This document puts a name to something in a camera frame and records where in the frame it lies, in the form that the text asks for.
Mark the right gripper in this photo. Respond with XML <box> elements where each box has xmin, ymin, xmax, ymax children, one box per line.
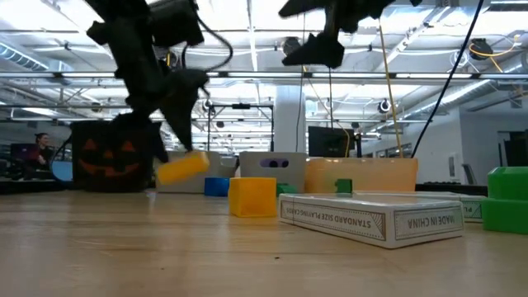
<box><xmin>278</xmin><ymin>0</ymin><xmax>424</xmax><ymax>70</ymax></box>

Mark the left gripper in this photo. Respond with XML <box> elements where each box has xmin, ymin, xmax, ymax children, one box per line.
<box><xmin>85</xmin><ymin>0</ymin><xmax>210</xmax><ymax>164</ymax></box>

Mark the orange toy brick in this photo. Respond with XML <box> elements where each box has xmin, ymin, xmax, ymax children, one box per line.
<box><xmin>156</xmin><ymin>150</ymin><xmax>211</xmax><ymax>186</ymax></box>

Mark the purple foam die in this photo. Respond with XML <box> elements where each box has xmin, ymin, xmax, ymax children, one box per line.
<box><xmin>259</xmin><ymin>158</ymin><xmax>290</xmax><ymax>169</ymax></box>

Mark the yellow toy block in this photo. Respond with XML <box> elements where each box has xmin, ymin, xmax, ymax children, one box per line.
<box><xmin>228</xmin><ymin>176</ymin><xmax>278</xmax><ymax>219</ymax></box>

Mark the small dark green brick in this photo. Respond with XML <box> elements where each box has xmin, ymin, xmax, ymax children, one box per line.
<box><xmin>276</xmin><ymin>183</ymin><xmax>299</xmax><ymax>197</ymax></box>
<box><xmin>334</xmin><ymin>178</ymin><xmax>354</xmax><ymax>195</ymax></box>

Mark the teal framed card deck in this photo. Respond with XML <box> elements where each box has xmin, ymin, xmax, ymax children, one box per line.
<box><xmin>354</xmin><ymin>190</ymin><xmax>488</xmax><ymax>224</ymax></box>

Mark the black jack-o-lantern bucket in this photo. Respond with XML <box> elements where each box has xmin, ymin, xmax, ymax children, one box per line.
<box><xmin>70</xmin><ymin>120</ymin><xmax>163</xmax><ymax>193</ymax></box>

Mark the grey plastic bin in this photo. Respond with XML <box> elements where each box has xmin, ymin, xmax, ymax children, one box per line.
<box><xmin>155</xmin><ymin>150</ymin><xmax>239</xmax><ymax>194</ymax></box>
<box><xmin>238</xmin><ymin>151</ymin><xmax>309</xmax><ymax>194</ymax></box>

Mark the blue stepped toy block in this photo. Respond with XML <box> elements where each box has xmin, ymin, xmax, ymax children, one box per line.
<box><xmin>204</xmin><ymin>177</ymin><xmax>231</xmax><ymax>197</ymax></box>

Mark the black monitor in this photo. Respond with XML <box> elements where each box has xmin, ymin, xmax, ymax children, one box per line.
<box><xmin>308</xmin><ymin>125</ymin><xmax>356</xmax><ymax>158</ymax></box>

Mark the light blue chair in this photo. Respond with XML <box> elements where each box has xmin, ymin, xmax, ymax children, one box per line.
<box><xmin>51</xmin><ymin>160</ymin><xmax>73</xmax><ymax>183</ymax></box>

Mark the person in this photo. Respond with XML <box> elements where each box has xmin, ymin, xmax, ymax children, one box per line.
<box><xmin>34</xmin><ymin>132</ymin><xmax>55</xmax><ymax>171</ymax></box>

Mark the dark monitor purple screen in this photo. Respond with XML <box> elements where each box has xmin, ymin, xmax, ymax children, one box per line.
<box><xmin>10</xmin><ymin>143</ymin><xmax>39</xmax><ymax>163</ymax></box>

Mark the orange plastic bin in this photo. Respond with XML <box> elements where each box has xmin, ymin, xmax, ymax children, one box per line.
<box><xmin>304</xmin><ymin>158</ymin><xmax>419</xmax><ymax>194</ymax></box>

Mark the white playing card deck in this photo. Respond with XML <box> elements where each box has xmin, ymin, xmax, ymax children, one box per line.
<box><xmin>278</xmin><ymin>191</ymin><xmax>466</xmax><ymax>250</ymax></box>

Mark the green two-stud toy block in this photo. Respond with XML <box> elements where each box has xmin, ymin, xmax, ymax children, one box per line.
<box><xmin>481</xmin><ymin>166</ymin><xmax>528</xmax><ymax>235</ymax></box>

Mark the black metal rig frame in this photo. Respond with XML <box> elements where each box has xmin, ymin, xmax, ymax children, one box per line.
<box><xmin>205</xmin><ymin>102</ymin><xmax>276</xmax><ymax>152</ymax></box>

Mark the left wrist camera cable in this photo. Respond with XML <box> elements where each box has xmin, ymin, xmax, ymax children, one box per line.
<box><xmin>181</xmin><ymin>12</ymin><xmax>234</xmax><ymax>73</ymax></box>

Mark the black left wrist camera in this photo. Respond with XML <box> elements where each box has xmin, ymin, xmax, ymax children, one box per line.
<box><xmin>149</xmin><ymin>0</ymin><xmax>206</xmax><ymax>48</ymax></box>

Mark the long ceiling light rail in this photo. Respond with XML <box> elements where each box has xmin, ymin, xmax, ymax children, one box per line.
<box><xmin>0</xmin><ymin>70</ymin><xmax>528</xmax><ymax>80</ymax></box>

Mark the yellow cable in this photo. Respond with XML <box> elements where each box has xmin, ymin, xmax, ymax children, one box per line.
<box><xmin>377</xmin><ymin>18</ymin><xmax>406</xmax><ymax>159</ymax></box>

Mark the thin black table cable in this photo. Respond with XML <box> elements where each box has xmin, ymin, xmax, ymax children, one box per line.
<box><xmin>48</xmin><ymin>135</ymin><xmax>73</xmax><ymax>182</ymax></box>

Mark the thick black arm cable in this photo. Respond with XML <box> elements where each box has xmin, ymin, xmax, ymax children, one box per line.
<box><xmin>411</xmin><ymin>0</ymin><xmax>485</xmax><ymax>159</ymax></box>

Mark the black aluminium table frame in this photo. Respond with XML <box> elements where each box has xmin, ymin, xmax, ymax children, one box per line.
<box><xmin>0</xmin><ymin>177</ymin><xmax>75</xmax><ymax>196</ymax></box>

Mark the silver ventilation duct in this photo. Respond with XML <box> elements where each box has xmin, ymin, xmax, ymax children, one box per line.
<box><xmin>0</xmin><ymin>40</ymin><xmax>75</xmax><ymax>73</ymax></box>

